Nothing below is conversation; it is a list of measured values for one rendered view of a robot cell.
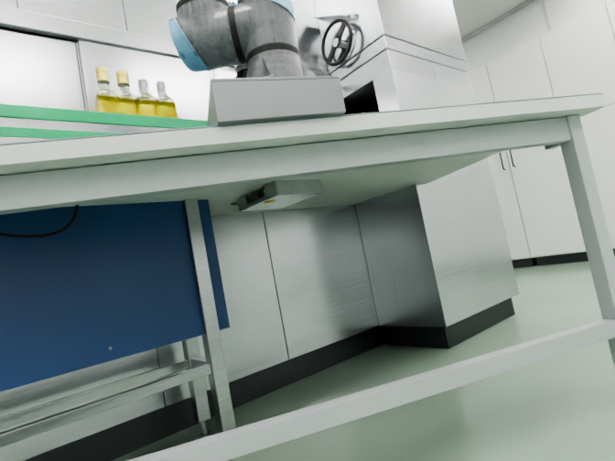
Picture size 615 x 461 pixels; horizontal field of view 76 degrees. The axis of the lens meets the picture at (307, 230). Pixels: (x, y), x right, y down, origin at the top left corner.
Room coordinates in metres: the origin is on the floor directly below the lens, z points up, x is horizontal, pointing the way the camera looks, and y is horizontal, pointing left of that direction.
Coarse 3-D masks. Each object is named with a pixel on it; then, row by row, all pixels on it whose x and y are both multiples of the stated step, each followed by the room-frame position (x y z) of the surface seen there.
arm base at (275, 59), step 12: (264, 48) 0.78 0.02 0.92; (276, 48) 0.78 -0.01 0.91; (288, 48) 0.79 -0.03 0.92; (252, 60) 0.80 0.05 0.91; (264, 60) 0.78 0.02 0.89; (276, 60) 0.78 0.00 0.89; (288, 60) 0.78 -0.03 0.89; (252, 72) 0.79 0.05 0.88; (264, 72) 0.78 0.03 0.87; (276, 72) 0.77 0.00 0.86; (288, 72) 0.77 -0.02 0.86; (300, 72) 0.79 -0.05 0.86
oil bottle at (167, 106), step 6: (162, 96) 1.23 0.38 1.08; (168, 96) 1.25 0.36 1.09; (162, 102) 1.23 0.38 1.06; (168, 102) 1.24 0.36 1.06; (174, 102) 1.25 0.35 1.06; (162, 108) 1.23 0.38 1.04; (168, 108) 1.24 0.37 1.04; (174, 108) 1.25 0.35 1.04; (162, 114) 1.22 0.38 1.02; (168, 114) 1.24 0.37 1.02; (174, 114) 1.25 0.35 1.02
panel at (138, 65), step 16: (80, 48) 1.23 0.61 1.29; (96, 48) 1.26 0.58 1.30; (112, 48) 1.29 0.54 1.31; (96, 64) 1.26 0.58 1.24; (112, 64) 1.29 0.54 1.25; (128, 64) 1.32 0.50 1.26; (144, 64) 1.36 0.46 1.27; (160, 64) 1.39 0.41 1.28; (176, 64) 1.43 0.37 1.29; (96, 80) 1.25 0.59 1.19; (112, 80) 1.28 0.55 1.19; (160, 80) 1.39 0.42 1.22; (176, 80) 1.42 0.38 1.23; (192, 80) 1.47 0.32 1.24; (208, 80) 1.51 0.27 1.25; (176, 96) 1.42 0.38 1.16; (192, 96) 1.46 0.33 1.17; (208, 96) 1.50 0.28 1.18; (192, 112) 1.45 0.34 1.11
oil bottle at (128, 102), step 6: (120, 96) 1.15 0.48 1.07; (126, 96) 1.16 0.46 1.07; (132, 96) 1.17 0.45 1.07; (120, 102) 1.15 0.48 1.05; (126, 102) 1.16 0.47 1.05; (132, 102) 1.17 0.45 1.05; (120, 108) 1.15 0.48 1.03; (126, 108) 1.16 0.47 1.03; (132, 108) 1.17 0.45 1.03; (138, 108) 1.18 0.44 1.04; (138, 114) 1.18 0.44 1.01
